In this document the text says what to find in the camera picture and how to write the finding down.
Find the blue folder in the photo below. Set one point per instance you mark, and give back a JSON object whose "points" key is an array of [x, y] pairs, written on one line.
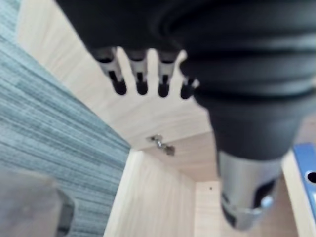
{"points": [[302, 160]]}

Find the light wood cabinet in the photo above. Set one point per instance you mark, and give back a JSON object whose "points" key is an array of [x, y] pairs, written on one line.
{"points": [[148, 197]]}

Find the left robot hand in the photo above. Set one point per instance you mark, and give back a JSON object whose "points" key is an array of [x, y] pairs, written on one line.
{"points": [[234, 61]]}

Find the silver left robot leg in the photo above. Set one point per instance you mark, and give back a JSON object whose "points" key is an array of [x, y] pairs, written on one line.
{"points": [[27, 205]]}

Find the metal cabinet door hinge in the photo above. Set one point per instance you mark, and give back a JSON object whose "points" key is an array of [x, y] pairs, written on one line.
{"points": [[161, 145]]}

